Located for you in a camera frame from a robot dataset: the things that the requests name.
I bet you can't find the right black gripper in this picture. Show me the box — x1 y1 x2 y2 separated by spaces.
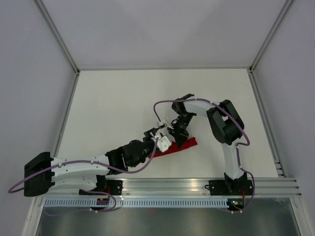
167 112 194 148

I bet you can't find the red cloth napkin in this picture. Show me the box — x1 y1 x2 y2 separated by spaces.
153 137 198 158

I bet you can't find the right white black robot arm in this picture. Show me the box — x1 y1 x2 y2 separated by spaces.
168 93 248 195

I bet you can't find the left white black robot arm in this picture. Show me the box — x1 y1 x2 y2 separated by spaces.
24 128 169 197

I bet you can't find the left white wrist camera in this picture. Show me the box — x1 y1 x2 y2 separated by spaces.
152 133 172 152

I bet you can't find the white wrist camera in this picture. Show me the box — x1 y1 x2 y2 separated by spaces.
152 133 172 152
157 118 174 129

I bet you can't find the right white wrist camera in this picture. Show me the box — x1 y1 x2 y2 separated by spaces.
157 118 174 129

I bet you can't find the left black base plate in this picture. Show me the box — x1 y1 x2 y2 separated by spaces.
79 179 123 196

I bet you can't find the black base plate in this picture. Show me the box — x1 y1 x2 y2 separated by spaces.
79 179 123 196
207 180 253 196

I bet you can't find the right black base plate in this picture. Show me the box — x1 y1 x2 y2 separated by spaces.
207 180 253 196

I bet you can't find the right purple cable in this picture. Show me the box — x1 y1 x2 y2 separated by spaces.
153 98 256 214

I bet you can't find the purple cable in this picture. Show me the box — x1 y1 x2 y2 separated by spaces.
8 139 159 216
153 98 256 214

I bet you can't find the white slotted cable duct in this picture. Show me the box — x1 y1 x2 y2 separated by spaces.
44 197 229 208

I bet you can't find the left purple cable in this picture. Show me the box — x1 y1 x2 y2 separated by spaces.
8 139 159 216

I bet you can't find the aluminium front rail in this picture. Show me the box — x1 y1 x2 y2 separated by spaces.
33 177 302 197

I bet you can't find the aluminium frame right post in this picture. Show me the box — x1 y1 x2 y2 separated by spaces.
248 0 295 73

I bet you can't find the aluminium frame post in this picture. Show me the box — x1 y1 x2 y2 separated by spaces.
248 0 295 73
33 0 80 75

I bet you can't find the aluminium frame left post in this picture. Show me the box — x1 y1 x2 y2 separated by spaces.
33 0 80 75

